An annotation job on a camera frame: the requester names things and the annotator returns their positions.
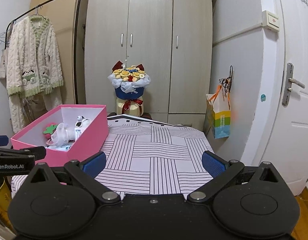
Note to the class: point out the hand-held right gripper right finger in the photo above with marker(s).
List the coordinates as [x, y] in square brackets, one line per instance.
[214, 163]

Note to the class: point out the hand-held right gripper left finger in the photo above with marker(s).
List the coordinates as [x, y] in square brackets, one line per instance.
[94, 163]

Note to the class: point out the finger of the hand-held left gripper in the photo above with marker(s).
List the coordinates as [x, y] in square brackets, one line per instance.
[1, 140]
[39, 153]

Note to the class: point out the blue white tissue pack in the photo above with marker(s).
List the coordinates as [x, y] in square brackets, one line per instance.
[62, 148]

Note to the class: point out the pink fuzzy ball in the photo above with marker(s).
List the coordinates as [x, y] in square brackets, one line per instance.
[49, 129]

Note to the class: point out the white mesh bath puff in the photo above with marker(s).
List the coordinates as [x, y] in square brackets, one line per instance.
[60, 135]

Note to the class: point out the pink cardboard box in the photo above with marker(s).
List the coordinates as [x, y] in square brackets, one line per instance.
[91, 135]

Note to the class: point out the white plush cat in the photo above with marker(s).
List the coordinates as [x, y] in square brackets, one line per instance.
[81, 123]

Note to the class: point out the cream fluffy pants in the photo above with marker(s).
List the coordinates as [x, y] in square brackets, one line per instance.
[18, 112]

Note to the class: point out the colourful gift bag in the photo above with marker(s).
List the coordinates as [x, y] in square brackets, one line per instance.
[220, 122]

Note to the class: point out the striped pink bedsheet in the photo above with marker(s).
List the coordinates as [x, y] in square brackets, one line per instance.
[154, 155]

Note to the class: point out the white door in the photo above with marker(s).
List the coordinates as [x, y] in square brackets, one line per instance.
[276, 130]

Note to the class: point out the beige tote bag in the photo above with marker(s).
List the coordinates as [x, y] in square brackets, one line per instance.
[2, 67]

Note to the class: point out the teal round sticker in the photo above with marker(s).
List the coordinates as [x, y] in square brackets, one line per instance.
[263, 97]

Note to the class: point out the yellow flower bouquet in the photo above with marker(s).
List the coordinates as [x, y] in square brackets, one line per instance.
[129, 85]

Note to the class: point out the cream fluffy cardigan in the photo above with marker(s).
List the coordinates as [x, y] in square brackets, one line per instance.
[34, 60]

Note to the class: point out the black clothes rack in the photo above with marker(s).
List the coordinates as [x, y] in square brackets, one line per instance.
[77, 42]

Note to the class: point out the beige wardrobe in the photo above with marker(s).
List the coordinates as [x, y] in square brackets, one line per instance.
[154, 42]

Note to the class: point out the tall beige board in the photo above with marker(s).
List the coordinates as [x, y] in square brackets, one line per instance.
[61, 17]

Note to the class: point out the beige wall switch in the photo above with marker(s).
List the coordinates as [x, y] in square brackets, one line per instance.
[271, 20]

